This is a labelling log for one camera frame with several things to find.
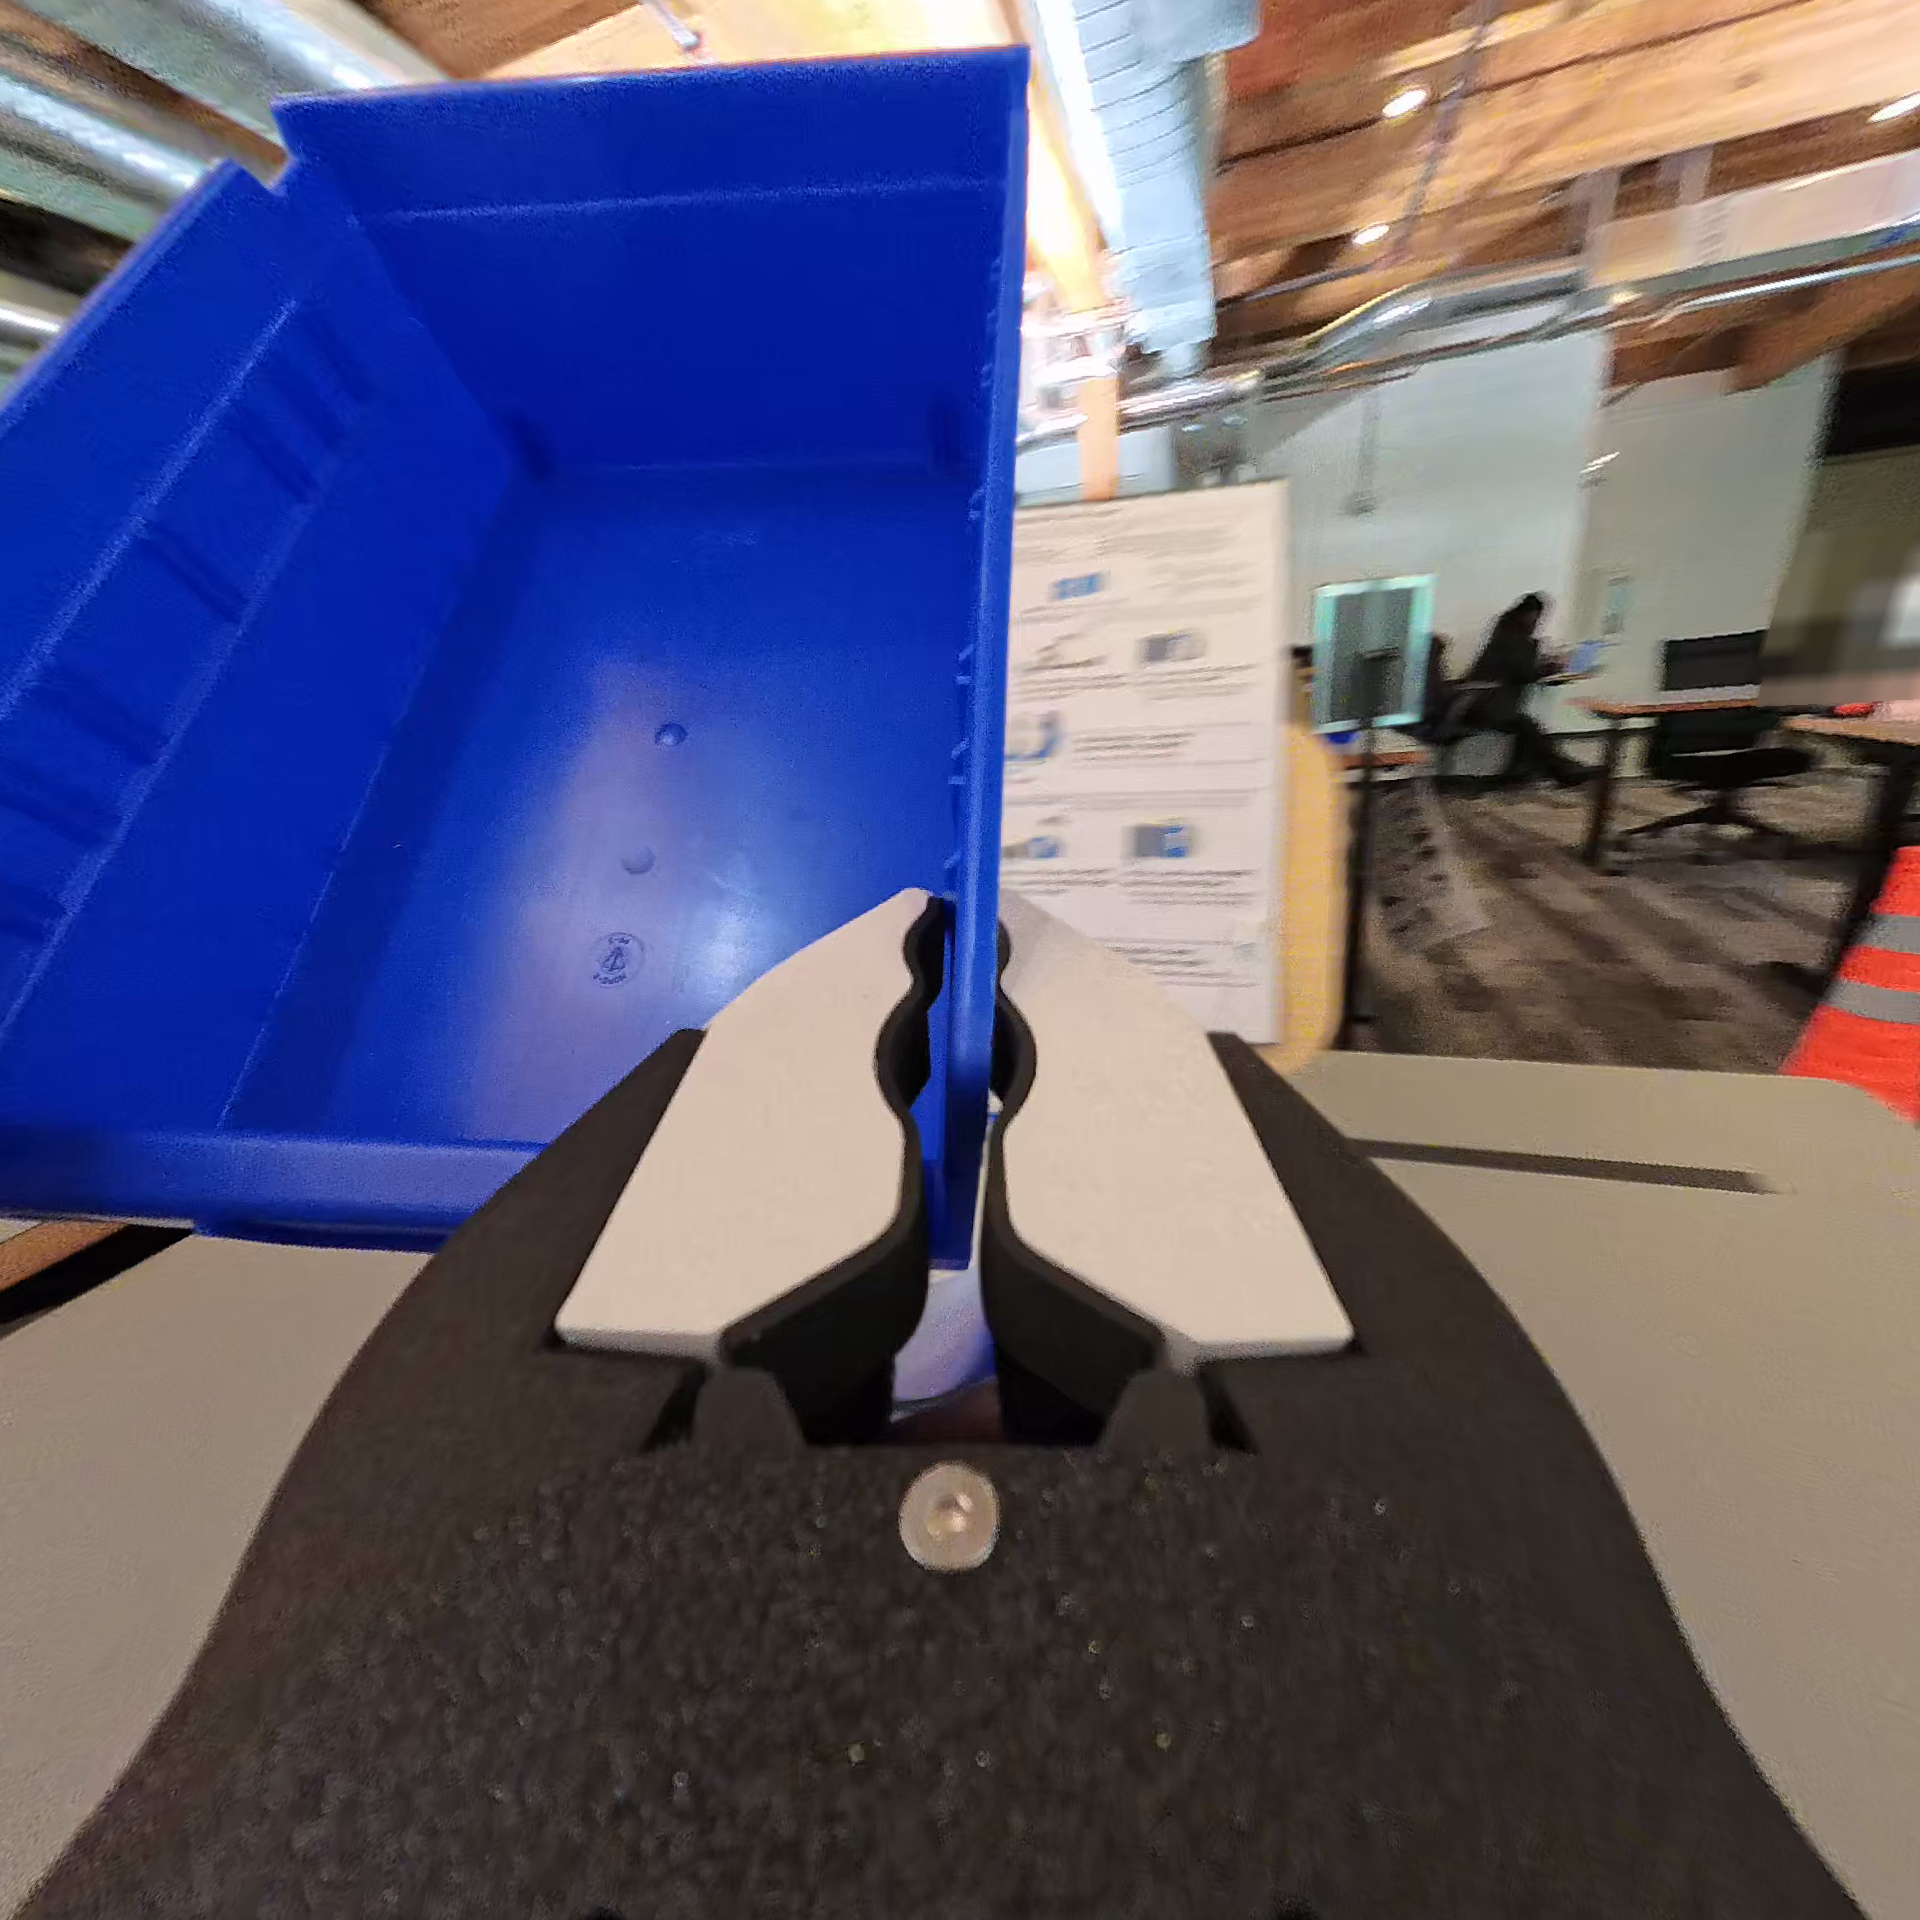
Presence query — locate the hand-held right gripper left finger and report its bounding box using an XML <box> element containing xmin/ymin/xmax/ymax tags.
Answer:
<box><xmin>554</xmin><ymin>888</ymin><xmax>946</xmax><ymax>1446</ymax></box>

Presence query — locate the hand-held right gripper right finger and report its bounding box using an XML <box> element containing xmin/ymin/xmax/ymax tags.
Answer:
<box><xmin>978</xmin><ymin>891</ymin><xmax>1359</xmax><ymax>1446</ymax></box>

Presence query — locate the blue plastic bin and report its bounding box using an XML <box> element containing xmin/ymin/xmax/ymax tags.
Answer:
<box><xmin>0</xmin><ymin>46</ymin><xmax>1034</xmax><ymax>1274</ymax></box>

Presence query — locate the hanging printed paper sheet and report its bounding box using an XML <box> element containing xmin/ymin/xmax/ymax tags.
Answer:
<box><xmin>1371</xmin><ymin>780</ymin><xmax>1493</xmax><ymax>949</ymax></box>

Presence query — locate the printed instruction sheet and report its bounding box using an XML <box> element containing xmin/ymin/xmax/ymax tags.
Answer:
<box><xmin>1002</xmin><ymin>481</ymin><xmax>1291</xmax><ymax>1045</ymax></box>

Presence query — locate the teal framed panel stand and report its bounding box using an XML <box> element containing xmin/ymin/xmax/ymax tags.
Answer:
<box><xmin>1309</xmin><ymin>574</ymin><xmax>1437</xmax><ymax>1053</ymax></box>

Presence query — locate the wood-edged table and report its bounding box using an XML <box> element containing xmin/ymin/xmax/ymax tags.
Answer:
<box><xmin>0</xmin><ymin>1218</ymin><xmax>137</xmax><ymax>1296</ymax></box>

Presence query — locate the black office chair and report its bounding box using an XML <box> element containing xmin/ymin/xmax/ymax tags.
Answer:
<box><xmin>1646</xmin><ymin>630</ymin><xmax>1820</xmax><ymax>846</ymax></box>

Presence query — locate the orange traffic cone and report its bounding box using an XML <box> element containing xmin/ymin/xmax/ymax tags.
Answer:
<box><xmin>1780</xmin><ymin>848</ymin><xmax>1920</xmax><ymax>1127</ymax></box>

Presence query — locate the long wood-top desk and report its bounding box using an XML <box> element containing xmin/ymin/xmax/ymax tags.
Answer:
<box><xmin>1571</xmin><ymin>690</ymin><xmax>1920</xmax><ymax>977</ymax></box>

